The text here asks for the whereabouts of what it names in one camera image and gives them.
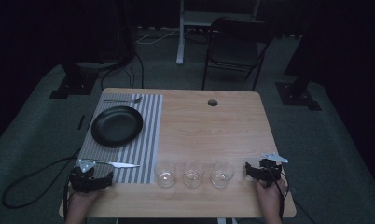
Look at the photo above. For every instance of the black stand with base plate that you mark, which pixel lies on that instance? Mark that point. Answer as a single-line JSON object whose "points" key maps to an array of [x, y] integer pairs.
{"points": [[73, 84], [297, 93]]}

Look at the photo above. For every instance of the person's left hand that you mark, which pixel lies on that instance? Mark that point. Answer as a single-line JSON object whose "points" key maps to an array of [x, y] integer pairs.
{"points": [[81, 199]]}

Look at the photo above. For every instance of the clear drinking glass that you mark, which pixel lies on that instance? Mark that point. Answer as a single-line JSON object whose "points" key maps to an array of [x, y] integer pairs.
{"points": [[193, 177], [222, 178], [165, 177]]}

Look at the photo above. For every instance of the person's right hand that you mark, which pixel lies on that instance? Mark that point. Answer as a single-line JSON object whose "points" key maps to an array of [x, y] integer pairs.
{"points": [[269, 196]]}

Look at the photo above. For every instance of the small dark floor strip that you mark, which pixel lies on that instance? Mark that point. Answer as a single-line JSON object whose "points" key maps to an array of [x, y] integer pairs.
{"points": [[81, 122]]}

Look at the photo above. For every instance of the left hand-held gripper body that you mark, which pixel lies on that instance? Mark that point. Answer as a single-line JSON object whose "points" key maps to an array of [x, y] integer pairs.
{"points": [[83, 180]]}

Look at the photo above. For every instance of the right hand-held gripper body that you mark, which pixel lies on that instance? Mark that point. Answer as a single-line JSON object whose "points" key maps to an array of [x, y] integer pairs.
{"points": [[271, 166]]}

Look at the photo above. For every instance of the silver knife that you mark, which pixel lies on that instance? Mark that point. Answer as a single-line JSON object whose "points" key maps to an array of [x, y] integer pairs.
{"points": [[120, 164]]}

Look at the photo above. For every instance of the silver fork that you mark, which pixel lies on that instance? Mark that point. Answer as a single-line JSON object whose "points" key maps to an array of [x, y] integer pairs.
{"points": [[123, 100]]}

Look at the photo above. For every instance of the black folding chair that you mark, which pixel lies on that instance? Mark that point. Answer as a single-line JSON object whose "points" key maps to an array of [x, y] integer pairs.
{"points": [[235, 46]]}

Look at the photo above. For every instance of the black plate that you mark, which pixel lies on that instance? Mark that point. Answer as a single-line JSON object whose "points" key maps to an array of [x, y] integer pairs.
{"points": [[117, 126]]}

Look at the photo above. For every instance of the grey striped placemat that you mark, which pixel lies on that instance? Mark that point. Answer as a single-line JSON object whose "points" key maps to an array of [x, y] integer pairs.
{"points": [[145, 140]]}

